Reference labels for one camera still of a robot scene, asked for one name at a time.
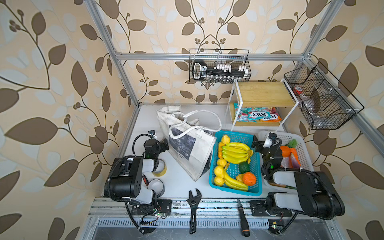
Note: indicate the black wire basket centre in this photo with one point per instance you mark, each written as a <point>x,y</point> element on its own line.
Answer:
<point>224,56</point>

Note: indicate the black tape roll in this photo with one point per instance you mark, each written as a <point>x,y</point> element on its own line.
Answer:
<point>157,186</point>

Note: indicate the banana bunch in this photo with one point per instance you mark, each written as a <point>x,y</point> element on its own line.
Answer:
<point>234,184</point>
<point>236,153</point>

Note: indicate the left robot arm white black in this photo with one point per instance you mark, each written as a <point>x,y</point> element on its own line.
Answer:
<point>133,180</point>

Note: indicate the white canvas tote bag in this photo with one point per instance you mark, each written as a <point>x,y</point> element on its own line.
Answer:
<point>191,144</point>

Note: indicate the green avocado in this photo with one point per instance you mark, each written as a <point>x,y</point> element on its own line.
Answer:
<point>244,167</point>

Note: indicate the black orange screwdriver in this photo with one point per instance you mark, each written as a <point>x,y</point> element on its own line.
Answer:
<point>243,221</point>

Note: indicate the black wire basket right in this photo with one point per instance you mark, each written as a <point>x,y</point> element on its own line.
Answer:
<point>335,104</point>

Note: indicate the black adjustable wrench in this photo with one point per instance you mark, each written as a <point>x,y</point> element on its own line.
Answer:
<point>193,202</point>

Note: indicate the plastic bottle red cap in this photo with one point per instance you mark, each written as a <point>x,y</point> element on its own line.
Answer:
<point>306,103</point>

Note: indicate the Fox's candy bag right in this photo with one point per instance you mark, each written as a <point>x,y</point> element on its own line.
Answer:
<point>269,115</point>

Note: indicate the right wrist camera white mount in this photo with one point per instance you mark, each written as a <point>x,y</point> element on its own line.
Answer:
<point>270,140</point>

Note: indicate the yellow lemon bottom left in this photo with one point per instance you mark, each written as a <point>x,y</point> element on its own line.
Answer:
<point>218,181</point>

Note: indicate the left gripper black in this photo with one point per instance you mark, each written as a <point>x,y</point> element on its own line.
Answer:
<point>161,145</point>

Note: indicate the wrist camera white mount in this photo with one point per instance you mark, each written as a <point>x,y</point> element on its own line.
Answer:
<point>270,140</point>
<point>152,133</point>

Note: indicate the black wire basket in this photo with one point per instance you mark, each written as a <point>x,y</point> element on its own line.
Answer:
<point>335,104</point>
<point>224,56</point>

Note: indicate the lower banana bunch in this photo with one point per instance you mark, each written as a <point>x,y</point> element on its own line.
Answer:
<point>234,184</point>

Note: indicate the fox's candy bag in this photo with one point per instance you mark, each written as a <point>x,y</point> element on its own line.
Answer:
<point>246,113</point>
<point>269,115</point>

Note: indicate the Fox's candy bag left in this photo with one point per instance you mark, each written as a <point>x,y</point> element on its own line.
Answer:
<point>246,113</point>

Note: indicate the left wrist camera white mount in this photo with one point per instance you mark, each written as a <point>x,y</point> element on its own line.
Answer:
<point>152,133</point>

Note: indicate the white wooden two-tier shelf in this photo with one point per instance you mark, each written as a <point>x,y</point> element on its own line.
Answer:
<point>261,94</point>

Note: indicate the upper banana bunch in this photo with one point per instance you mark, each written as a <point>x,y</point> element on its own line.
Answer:
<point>236,153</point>

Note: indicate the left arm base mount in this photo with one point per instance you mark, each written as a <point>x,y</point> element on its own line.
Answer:
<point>148,217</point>

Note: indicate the black socket wrench set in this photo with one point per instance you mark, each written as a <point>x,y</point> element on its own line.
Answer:
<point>201,70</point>

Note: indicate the orange fruit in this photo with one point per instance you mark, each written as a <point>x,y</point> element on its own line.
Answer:
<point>249,179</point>

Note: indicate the orange mango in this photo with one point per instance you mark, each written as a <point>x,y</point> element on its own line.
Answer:
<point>220,149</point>

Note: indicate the white plastic basket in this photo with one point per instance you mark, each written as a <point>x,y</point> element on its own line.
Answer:
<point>303,157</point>

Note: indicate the yellow tape roll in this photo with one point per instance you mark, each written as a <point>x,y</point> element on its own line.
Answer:
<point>161,169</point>

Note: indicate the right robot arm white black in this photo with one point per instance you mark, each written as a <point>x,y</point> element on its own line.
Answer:
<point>298,188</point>

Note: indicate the orange carrot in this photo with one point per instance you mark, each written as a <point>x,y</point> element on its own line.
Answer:
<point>292,144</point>

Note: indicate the small red handled ratchet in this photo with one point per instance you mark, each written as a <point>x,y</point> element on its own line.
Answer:
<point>145,180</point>

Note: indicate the teal plastic basket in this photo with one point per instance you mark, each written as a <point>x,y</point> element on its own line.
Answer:
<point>235,166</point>

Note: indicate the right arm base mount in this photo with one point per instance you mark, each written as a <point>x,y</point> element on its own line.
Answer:
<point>279,218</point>

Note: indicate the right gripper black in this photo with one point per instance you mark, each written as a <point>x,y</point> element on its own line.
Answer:
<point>260,145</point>

